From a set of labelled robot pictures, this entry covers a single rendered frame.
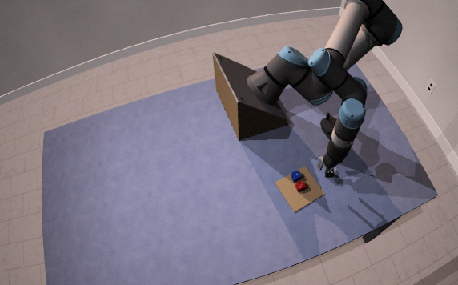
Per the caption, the red die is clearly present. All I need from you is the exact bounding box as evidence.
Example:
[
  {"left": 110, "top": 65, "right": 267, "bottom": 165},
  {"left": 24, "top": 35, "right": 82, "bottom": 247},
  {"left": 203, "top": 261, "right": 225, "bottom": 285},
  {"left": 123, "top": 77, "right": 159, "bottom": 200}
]
[{"left": 295, "top": 180, "right": 306, "bottom": 192}]

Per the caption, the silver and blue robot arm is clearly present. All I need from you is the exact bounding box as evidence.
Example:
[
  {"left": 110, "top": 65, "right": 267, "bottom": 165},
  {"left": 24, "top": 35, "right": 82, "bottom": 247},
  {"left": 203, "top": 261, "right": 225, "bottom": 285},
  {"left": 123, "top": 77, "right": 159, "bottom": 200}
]
[{"left": 247, "top": 0, "right": 403, "bottom": 142}]

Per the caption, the tan flat mat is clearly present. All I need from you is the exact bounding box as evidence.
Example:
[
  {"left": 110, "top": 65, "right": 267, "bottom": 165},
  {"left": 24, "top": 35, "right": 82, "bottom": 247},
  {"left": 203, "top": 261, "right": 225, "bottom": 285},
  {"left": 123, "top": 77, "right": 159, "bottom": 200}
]
[{"left": 275, "top": 166, "right": 324, "bottom": 212}]

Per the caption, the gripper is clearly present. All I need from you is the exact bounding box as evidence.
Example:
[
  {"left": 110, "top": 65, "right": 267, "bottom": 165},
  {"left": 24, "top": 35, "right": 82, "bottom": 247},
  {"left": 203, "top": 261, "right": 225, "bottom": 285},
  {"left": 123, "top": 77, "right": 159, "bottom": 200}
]
[{"left": 317, "top": 113, "right": 354, "bottom": 171}]

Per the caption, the blue die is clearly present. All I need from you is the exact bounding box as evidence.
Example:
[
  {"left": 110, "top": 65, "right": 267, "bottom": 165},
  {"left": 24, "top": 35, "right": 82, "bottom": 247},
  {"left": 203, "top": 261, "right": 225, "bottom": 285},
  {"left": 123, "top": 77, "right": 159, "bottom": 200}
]
[{"left": 291, "top": 170, "right": 302, "bottom": 182}]

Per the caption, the black die with white pips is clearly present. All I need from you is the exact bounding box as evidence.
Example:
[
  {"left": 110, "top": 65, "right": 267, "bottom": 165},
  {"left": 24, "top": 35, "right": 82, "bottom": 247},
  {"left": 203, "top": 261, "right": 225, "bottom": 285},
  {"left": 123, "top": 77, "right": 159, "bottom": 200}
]
[{"left": 325, "top": 167, "right": 334, "bottom": 177}]

